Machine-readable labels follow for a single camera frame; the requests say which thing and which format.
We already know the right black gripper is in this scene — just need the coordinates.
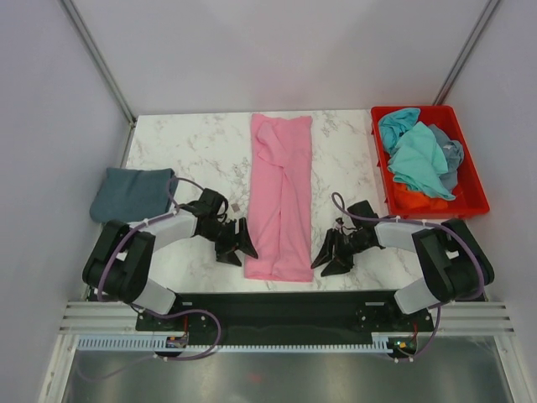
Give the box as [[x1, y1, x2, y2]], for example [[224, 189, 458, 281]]
[[310, 228, 371, 278]]

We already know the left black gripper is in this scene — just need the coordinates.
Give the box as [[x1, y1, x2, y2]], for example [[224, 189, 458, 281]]
[[199, 218, 257, 268]]

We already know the pink t shirt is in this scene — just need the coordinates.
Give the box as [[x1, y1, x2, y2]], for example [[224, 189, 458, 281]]
[[244, 113, 313, 283]]

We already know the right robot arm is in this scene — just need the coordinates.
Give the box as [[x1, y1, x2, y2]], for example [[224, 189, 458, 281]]
[[311, 200, 495, 331]]

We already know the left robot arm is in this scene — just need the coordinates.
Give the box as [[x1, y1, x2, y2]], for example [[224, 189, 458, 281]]
[[82, 188, 258, 330]]

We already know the orange garment in bin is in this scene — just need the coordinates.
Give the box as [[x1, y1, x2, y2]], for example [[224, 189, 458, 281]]
[[394, 183, 449, 211]]

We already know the folded dark blue t shirt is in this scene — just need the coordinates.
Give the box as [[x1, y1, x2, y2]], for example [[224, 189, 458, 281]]
[[89, 167, 176, 223]]

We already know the teal t shirt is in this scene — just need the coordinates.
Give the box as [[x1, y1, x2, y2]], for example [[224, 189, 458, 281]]
[[378, 107, 455, 202]]

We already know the red plastic bin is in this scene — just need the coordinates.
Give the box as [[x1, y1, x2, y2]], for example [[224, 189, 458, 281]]
[[371, 106, 489, 219]]

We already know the grey blue t shirt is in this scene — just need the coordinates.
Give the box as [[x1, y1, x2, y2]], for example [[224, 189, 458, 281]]
[[428, 124, 465, 191]]

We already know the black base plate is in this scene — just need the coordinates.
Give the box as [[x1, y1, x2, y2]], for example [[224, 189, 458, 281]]
[[136, 290, 433, 346]]

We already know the white slotted cable duct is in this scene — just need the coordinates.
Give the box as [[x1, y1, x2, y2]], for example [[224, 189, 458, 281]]
[[77, 331, 420, 353]]

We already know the aluminium frame rail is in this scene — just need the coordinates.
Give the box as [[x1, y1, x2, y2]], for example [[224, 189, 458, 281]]
[[60, 301, 514, 336]]

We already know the left corner aluminium post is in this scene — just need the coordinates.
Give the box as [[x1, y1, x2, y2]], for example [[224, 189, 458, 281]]
[[58, 0, 138, 125]]

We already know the corner aluminium post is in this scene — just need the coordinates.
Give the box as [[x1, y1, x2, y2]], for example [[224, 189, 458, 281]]
[[432, 0, 503, 106], [58, 0, 138, 125]]

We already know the right corner aluminium post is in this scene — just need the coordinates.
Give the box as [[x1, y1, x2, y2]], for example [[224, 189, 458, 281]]
[[432, 0, 503, 106]]

